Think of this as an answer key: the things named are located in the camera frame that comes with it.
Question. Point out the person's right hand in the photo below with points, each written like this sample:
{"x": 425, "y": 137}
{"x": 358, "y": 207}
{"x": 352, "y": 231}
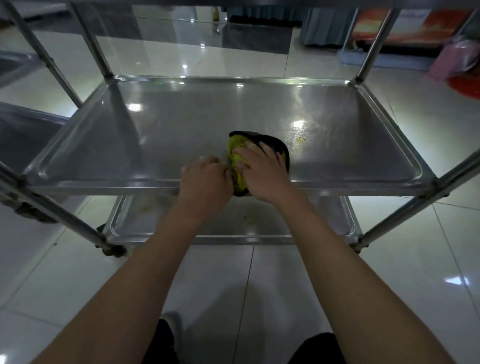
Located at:
{"x": 266, "y": 176}

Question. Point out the pink plastic bag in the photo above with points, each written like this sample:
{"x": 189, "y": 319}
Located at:
{"x": 453, "y": 60}

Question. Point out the person's right forearm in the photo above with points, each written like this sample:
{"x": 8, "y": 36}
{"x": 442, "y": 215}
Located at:
{"x": 356, "y": 292}

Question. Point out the dark floor mat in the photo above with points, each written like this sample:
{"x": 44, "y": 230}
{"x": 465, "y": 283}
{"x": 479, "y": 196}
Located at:
{"x": 255, "y": 39}

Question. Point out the person's left hand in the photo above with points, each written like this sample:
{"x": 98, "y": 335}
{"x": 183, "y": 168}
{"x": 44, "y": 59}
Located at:
{"x": 204, "y": 187}

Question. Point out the orange banner on stand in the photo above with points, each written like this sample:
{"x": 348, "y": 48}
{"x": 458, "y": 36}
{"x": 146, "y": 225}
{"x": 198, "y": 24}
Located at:
{"x": 420, "y": 30}

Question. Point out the dark blue sneaker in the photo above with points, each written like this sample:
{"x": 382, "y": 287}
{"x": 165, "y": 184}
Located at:
{"x": 172, "y": 322}

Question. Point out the black trousers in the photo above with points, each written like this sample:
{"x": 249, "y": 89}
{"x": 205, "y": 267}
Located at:
{"x": 318, "y": 348}

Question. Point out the person's left forearm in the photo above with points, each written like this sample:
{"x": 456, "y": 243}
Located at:
{"x": 112, "y": 300}

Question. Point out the grey and yellow cleaning cloth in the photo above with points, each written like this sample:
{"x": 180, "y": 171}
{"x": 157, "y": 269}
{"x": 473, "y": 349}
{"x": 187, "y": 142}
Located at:
{"x": 236, "y": 148}

